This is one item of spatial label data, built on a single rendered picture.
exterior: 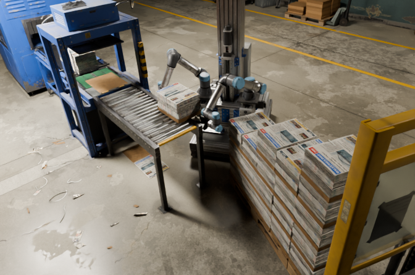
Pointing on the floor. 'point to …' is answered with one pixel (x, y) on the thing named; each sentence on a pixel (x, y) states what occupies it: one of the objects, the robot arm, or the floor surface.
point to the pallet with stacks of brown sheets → (314, 7)
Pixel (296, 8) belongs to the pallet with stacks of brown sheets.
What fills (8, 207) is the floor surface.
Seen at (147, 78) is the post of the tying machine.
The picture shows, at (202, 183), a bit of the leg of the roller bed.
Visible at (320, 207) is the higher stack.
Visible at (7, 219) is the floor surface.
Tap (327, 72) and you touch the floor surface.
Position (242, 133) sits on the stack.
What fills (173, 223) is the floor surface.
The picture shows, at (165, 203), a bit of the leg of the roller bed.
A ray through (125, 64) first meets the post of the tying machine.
